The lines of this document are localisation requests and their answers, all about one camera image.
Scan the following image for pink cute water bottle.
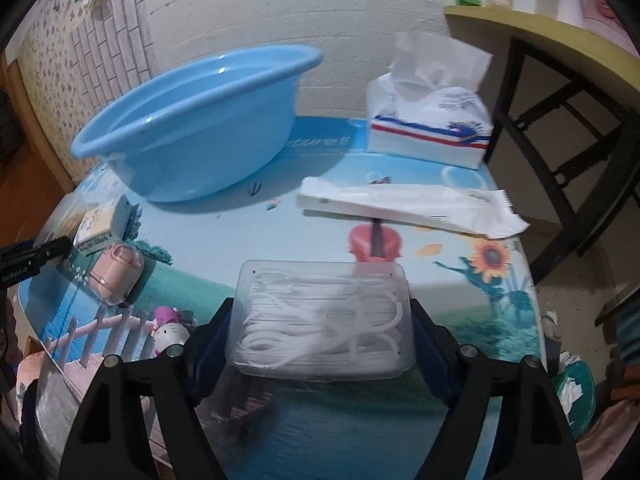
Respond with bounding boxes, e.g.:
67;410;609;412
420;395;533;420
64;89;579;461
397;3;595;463
579;0;626;42

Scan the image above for green trash bin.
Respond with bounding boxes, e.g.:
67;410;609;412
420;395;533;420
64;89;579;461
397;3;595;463
551;351;596;441

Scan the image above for pink pig-shaped case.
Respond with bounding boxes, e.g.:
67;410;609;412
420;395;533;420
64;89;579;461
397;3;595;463
88;242;144;307

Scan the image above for yellow white tissue pack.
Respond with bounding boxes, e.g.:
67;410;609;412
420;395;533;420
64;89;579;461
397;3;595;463
74;195;134;256

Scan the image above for blue plastic basin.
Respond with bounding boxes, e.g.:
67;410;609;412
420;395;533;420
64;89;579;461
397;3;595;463
70;44;322;204

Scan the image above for soft tissue pack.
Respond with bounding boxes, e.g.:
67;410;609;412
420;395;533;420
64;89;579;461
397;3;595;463
367;32;494;170

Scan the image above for white paper wrapper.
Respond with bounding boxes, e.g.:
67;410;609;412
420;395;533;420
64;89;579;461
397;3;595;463
297;177;529;240

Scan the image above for clear box of floss picks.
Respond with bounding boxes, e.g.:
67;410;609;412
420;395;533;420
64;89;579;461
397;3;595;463
226;260;416;382

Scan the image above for yellow side table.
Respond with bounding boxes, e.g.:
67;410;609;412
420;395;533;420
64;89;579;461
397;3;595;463
444;6;639;283

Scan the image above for small green box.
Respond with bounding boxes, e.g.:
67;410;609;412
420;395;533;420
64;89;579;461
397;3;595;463
454;0;482;6

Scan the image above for Hello Kitty figurine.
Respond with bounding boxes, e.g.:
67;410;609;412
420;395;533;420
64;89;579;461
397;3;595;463
151;306;190;356

